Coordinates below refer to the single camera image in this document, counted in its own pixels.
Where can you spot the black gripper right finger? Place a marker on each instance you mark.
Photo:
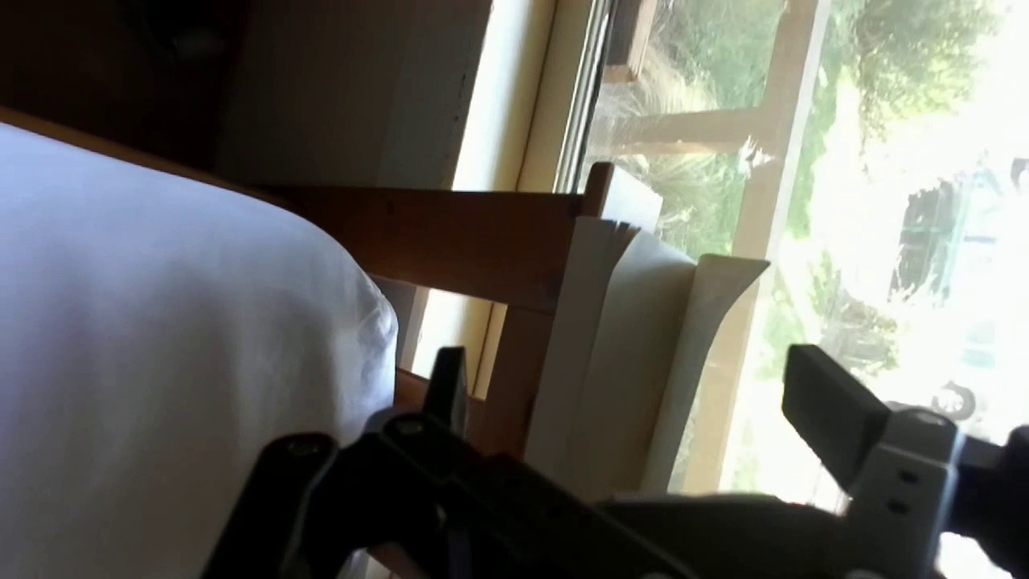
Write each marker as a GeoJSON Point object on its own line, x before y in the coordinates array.
{"type": "Point", "coordinates": [831, 409]}

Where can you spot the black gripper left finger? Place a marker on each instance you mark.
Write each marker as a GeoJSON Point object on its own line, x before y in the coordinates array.
{"type": "Point", "coordinates": [444, 398]}

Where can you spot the white bed sheet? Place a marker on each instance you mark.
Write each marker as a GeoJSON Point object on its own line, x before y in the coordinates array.
{"type": "Point", "coordinates": [157, 334]}

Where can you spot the wooden bed frame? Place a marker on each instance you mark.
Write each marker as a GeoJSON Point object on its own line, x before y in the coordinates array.
{"type": "Point", "coordinates": [495, 247]}

